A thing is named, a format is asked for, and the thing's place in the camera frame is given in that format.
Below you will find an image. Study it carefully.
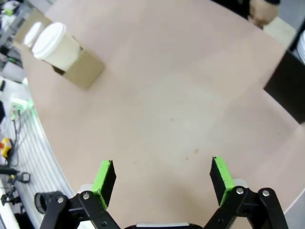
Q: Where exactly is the black chair back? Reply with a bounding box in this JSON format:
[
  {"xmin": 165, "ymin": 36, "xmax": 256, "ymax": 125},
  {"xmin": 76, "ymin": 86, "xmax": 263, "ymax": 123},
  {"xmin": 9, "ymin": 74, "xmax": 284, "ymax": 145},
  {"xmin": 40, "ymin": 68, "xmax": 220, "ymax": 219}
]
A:
[{"xmin": 263, "ymin": 50, "xmax": 305, "ymax": 125}]

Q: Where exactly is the white green power strip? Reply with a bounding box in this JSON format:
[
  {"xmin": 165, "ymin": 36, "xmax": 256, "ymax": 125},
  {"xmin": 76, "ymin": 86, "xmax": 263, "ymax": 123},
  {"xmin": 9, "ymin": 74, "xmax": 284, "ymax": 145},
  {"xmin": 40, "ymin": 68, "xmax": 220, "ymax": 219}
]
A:
[{"xmin": 10, "ymin": 97, "xmax": 34, "ymax": 113}]

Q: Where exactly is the light wooden block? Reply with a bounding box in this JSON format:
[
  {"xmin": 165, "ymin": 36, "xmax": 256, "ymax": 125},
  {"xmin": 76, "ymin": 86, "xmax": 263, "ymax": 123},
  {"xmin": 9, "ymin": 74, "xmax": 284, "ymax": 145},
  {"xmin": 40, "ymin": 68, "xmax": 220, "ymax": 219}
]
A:
[{"xmin": 263, "ymin": 17, "xmax": 297, "ymax": 52}]

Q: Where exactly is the person's hand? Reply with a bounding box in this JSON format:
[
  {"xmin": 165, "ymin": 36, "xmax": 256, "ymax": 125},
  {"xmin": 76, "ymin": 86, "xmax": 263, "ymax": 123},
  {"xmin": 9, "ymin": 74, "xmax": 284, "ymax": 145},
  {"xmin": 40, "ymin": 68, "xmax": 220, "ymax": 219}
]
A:
[{"xmin": 248, "ymin": 0, "xmax": 277, "ymax": 26}]

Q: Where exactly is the brown cardboard cup carrier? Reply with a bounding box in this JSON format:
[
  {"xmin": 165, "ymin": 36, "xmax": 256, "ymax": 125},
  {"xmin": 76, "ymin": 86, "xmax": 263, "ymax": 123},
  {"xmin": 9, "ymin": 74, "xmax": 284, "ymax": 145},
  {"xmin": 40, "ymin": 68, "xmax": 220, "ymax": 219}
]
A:
[{"xmin": 14, "ymin": 9, "xmax": 106, "ymax": 91}]

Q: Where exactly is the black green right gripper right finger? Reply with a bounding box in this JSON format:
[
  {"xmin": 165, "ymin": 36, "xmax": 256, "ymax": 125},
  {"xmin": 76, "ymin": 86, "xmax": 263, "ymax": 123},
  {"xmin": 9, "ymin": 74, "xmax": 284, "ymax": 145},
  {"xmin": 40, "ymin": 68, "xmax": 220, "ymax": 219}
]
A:
[{"xmin": 202, "ymin": 156, "xmax": 289, "ymax": 229}]

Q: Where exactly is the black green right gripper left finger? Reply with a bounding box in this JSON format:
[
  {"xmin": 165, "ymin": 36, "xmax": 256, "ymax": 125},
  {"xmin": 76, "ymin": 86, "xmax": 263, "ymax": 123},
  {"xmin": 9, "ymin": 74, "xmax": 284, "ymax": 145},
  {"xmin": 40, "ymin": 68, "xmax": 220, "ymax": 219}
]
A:
[{"xmin": 39, "ymin": 159, "xmax": 120, "ymax": 229}]

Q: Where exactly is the yellow emergency stop button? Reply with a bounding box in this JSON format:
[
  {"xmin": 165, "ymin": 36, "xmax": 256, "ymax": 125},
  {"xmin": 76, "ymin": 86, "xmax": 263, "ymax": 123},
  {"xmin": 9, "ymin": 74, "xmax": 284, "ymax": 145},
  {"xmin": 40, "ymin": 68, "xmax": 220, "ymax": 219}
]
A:
[{"xmin": 0, "ymin": 137, "xmax": 13, "ymax": 158}]

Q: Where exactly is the white paper cup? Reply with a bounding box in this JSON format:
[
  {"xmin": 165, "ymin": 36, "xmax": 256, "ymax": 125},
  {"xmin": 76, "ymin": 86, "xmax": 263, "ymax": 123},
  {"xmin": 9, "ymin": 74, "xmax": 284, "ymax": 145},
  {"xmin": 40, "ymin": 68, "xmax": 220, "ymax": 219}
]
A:
[{"xmin": 44, "ymin": 35, "xmax": 83, "ymax": 72}]

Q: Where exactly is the grey cable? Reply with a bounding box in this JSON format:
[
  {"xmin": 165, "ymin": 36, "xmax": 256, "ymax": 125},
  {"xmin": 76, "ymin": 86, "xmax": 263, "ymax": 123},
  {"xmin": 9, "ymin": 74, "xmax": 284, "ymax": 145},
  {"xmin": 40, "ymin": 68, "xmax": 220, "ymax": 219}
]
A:
[{"xmin": 9, "ymin": 111, "xmax": 26, "ymax": 167}]

